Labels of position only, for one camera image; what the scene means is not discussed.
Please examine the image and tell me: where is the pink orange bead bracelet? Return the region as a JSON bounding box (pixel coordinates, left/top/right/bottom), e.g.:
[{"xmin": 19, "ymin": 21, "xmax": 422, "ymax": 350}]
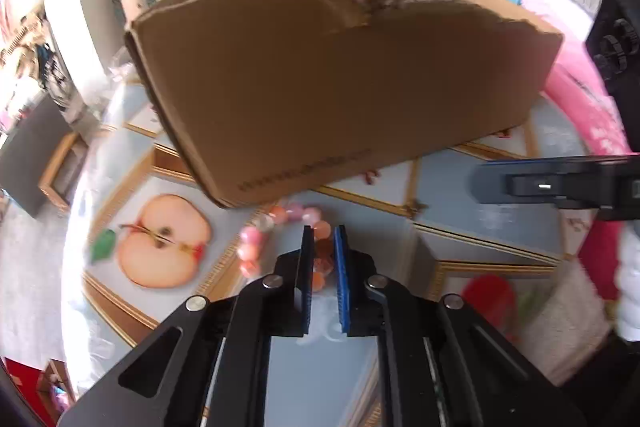
[{"xmin": 236, "ymin": 202, "xmax": 335, "ymax": 293}]

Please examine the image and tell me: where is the wooden framed stool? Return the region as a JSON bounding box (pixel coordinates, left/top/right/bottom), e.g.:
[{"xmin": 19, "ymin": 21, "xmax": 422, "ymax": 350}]
[{"xmin": 38, "ymin": 132, "xmax": 88, "ymax": 211}]

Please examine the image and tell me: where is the pile of clothes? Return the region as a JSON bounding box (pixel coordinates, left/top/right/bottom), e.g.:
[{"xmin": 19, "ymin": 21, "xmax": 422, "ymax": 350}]
[{"xmin": 1, "ymin": 1, "xmax": 74, "ymax": 133}]

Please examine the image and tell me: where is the fruit pattern bed sheet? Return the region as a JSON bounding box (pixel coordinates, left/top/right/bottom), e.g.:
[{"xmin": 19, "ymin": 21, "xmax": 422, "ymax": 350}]
[{"xmin": 60, "ymin": 76, "xmax": 601, "ymax": 427}]

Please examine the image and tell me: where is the brown cardboard box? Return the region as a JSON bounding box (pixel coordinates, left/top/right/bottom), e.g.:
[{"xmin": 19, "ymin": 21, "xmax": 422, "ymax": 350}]
[{"xmin": 125, "ymin": 0, "xmax": 563, "ymax": 208}]

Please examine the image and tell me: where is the dark grey cabinet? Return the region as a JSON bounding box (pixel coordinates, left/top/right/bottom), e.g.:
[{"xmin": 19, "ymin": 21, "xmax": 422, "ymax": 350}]
[{"xmin": 0, "ymin": 94, "xmax": 72, "ymax": 218}]

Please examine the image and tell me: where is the white gloved hand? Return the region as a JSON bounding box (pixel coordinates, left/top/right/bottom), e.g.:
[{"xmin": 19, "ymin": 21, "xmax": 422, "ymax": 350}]
[{"xmin": 615, "ymin": 220, "xmax": 640, "ymax": 343}]

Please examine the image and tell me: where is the black camera box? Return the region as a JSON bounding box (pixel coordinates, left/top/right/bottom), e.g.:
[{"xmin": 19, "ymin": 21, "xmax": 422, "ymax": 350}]
[{"xmin": 586, "ymin": 0, "xmax": 640, "ymax": 153}]

